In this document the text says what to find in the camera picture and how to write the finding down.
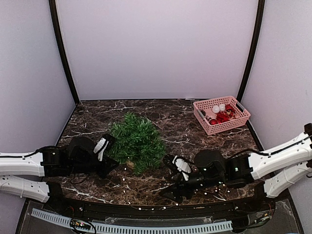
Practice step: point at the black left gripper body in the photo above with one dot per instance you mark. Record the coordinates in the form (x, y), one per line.
(83, 168)

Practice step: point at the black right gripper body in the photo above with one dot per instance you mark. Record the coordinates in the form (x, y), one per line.
(216, 180)

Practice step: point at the small green christmas tree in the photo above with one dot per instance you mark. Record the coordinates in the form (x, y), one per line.
(138, 142)

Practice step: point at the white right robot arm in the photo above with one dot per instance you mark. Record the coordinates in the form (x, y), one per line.
(292, 159)

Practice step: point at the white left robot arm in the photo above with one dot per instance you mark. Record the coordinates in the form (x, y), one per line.
(13, 169)

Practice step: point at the red ornaments in basket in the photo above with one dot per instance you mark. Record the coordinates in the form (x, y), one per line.
(227, 115)

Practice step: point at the pink plastic basket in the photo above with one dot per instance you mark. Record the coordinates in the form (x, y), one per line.
(203, 110)

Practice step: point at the white ball ornament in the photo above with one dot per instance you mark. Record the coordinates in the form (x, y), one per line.
(218, 108)

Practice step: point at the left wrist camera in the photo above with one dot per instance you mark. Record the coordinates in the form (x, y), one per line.
(104, 144)

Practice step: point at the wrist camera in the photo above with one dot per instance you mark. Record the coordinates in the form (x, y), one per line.
(104, 144)
(177, 165)

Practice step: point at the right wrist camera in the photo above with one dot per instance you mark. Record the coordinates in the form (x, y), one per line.
(177, 165)

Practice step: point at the white perforated cable tray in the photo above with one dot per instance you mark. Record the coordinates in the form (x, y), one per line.
(94, 227)

